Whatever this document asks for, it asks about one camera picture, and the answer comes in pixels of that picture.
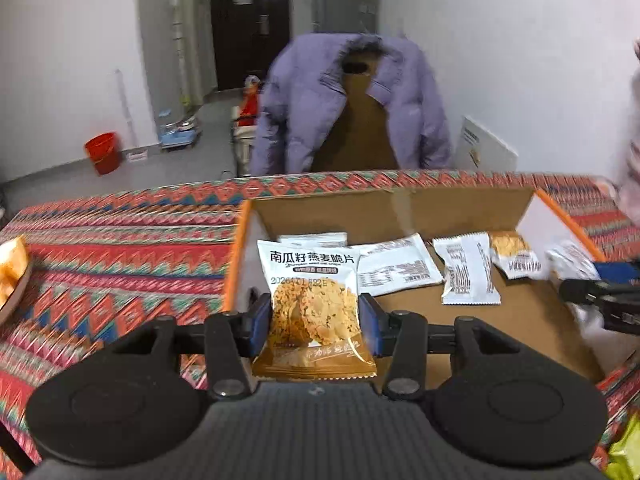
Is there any green snack packet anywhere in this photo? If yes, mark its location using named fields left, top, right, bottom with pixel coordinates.
left=605, top=413, right=640, bottom=480

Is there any cookie snack packet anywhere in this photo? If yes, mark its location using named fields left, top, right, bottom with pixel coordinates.
left=252, top=240, right=376, bottom=380

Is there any white snack packet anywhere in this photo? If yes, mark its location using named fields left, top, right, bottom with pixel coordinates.
left=278, top=232, right=348, bottom=249
left=546, top=240, right=600, bottom=283

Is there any white snack packet back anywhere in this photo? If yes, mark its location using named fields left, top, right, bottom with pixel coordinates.
left=546, top=240, right=600, bottom=283

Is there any cookie packet in box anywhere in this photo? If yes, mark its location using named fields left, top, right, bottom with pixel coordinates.
left=489, top=231, right=542, bottom=281

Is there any red cardboard box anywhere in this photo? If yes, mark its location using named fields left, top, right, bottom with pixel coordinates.
left=221, top=186, right=609, bottom=396

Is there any white packet in box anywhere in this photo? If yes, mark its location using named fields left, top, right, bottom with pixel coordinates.
left=352, top=233, right=444, bottom=297
left=433, top=232, right=501, bottom=306

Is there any colourful patterned tablecloth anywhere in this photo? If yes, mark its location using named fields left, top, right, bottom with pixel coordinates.
left=1, top=170, right=639, bottom=479

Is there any plate of orange peels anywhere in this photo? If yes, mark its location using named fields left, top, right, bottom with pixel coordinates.
left=0, top=236, right=34, bottom=325

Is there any red bucket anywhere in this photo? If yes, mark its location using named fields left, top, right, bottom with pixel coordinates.
left=84, top=131, right=122, bottom=176

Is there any blue floor tray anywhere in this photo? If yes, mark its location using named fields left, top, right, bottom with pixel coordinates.
left=160, top=115, right=202, bottom=151

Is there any brown chair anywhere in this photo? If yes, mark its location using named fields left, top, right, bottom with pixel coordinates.
left=310, top=49, right=399, bottom=172

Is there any purple jacket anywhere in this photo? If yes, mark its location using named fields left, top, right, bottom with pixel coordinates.
left=250, top=32, right=452, bottom=176

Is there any dark entrance door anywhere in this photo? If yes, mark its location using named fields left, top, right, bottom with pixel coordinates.
left=209, top=0, right=291, bottom=91

